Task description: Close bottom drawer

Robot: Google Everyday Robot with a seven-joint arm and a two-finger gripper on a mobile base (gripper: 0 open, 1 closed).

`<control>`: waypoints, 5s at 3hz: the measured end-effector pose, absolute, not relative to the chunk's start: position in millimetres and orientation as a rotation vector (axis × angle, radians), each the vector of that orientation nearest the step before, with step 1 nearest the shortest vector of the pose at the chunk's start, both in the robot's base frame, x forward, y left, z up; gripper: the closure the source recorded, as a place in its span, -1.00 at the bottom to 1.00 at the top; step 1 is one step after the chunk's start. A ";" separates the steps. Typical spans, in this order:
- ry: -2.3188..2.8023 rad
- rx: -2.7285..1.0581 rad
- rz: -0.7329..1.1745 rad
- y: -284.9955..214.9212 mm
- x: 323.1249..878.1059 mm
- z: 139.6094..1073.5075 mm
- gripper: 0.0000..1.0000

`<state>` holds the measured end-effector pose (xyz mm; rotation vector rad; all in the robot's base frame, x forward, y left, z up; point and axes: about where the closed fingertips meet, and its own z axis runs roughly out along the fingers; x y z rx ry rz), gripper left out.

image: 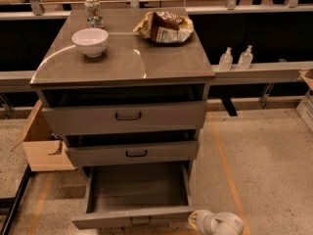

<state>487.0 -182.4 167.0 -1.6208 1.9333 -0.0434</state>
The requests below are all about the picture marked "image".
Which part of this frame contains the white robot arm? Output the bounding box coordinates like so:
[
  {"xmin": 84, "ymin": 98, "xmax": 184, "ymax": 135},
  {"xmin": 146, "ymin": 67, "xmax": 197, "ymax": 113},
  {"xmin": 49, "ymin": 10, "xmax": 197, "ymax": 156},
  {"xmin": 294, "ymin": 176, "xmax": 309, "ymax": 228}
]
[{"xmin": 188, "ymin": 210, "xmax": 245, "ymax": 235}]

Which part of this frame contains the open cardboard box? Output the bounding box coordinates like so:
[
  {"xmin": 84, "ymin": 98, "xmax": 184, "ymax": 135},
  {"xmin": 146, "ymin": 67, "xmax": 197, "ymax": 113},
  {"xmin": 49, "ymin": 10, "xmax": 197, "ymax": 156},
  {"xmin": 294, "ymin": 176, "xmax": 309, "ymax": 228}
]
[{"xmin": 12, "ymin": 100, "xmax": 75, "ymax": 172}]

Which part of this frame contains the left clear sanitizer bottle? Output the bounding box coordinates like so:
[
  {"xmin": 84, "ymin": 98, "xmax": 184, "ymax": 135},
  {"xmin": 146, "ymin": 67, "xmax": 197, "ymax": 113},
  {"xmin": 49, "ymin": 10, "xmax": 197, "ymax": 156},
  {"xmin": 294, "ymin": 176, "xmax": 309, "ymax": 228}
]
[{"xmin": 218, "ymin": 47, "xmax": 233, "ymax": 71}]

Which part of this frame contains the cardboard box at right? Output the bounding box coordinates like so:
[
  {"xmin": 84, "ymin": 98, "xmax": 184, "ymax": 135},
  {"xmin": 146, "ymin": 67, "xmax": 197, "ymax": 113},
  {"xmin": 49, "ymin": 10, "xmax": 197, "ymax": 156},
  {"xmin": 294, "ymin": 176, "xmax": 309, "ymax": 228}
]
[{"xmin": 296, "ymin": 70, "xmax": 313, "ymax": 132}]

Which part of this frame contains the grey drawer cabinet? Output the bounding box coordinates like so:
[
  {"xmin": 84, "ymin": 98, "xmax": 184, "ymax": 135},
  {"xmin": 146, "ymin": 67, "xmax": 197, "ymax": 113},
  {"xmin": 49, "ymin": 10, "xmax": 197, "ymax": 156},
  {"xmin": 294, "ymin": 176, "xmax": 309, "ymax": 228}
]
[{"xmin": 29, "ymin": 7, "xmax": 216, "ymax": 180}]

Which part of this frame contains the grey drawer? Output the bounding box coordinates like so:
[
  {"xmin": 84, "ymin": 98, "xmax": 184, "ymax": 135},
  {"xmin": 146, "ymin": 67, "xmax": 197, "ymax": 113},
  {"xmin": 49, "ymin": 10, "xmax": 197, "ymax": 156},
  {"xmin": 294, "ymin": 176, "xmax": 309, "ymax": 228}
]
[
  {"xmin": 43, "ymin": 84, "xmax": 206, "ymax": 135},
  {"xmin": 66, "ymin": 129, "xmax": 199, "ymax": 166},
  {"xmin": 72, "ymin": 162, "xmax": 196, "ymax": 229}
]

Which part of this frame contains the black floor rail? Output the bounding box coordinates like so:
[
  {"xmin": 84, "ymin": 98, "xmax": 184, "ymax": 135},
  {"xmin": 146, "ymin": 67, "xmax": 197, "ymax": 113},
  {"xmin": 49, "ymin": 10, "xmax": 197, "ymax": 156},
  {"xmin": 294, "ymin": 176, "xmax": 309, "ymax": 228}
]
[{"xmin": 0, "ymin": 165, "xmax": 32, "ymax": 235}]

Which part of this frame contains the right clear sanitizer bottle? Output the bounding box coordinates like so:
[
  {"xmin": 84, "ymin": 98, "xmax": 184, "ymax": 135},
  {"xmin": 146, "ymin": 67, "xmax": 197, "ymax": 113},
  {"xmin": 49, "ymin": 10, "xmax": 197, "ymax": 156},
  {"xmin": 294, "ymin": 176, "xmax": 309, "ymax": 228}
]
[{"xmin": 238, "ymin": 45, "xmax": 253, "ymax": 69}]

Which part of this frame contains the grey bottom drawer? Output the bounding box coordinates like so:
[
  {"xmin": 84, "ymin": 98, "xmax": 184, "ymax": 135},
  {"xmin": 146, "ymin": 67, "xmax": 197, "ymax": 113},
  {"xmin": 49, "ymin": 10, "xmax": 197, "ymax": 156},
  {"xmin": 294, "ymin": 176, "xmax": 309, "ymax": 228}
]
[{"xmin": 72, "ymin": 162, "xmax": 196, "ymax": 229}]

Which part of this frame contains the white padded gripper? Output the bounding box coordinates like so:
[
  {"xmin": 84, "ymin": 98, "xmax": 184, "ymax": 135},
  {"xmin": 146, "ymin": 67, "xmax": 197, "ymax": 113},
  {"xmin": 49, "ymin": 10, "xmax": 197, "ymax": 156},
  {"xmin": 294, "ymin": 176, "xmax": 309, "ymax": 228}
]
[{"xmin": 188, "ymin": 210, "xmax": 216, "ymax": 235}]

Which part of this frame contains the clear sanitizer bottle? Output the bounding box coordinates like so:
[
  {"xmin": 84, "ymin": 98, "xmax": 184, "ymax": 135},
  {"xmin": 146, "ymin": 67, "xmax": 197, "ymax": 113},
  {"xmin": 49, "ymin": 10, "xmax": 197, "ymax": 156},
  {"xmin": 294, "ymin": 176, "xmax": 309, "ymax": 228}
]
[
  {"xmin": 238, "ymin": 45, "xmax": 253, "ymax": 69},
  {"xmin": 218, "ymin": 47, "xmax": 233, "ymax": 71}
]

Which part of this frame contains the brown chip bag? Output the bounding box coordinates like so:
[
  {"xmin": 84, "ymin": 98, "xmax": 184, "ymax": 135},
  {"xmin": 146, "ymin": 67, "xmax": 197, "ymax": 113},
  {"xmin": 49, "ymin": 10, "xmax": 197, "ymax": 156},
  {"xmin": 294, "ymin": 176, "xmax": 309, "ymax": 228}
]
[{"xmin": 133, "ymin": 11, "xmax": 194, "ymax": 44}]

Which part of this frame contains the grey top drawer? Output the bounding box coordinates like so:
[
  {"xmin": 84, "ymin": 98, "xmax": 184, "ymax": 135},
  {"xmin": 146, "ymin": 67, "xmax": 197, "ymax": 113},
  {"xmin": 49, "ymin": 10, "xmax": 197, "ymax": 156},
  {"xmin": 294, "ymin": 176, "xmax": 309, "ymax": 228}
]
[{"xmin": 43, "ymin": 84, "xmax": 206, "ymax": 135}]

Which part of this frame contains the white ceramic bowl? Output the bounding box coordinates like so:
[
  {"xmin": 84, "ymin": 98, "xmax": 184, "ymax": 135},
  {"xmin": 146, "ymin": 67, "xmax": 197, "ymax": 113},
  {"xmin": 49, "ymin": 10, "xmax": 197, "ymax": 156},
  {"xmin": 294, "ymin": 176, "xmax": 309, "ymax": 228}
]
[{"xmin": 71, "ymin": 28, "xmax": 109, "ymax": 57}]

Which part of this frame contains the grey middle drawer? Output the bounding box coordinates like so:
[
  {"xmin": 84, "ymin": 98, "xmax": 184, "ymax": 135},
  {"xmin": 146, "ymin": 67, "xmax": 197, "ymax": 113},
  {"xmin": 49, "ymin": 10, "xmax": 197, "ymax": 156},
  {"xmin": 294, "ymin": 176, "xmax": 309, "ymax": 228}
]
[{"xmin": 66, "ymin": 129, "xmax": 199, "ymax": 166}]

